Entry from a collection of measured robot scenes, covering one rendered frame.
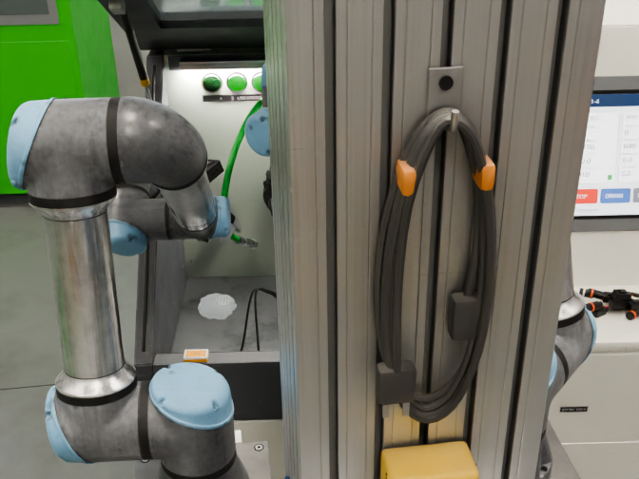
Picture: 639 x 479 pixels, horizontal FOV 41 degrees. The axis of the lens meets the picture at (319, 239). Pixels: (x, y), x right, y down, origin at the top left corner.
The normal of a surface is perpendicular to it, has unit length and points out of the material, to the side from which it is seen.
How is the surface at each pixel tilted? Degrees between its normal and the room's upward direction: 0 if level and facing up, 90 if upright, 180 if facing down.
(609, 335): 0
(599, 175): 76
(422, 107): 90
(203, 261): 90
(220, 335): 0
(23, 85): 90
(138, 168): 108
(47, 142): 65
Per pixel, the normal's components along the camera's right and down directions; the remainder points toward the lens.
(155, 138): 0.59, 0.01
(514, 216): 0.13, 0.49
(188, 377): 0.11, -0.87
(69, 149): 0.05, 0.23
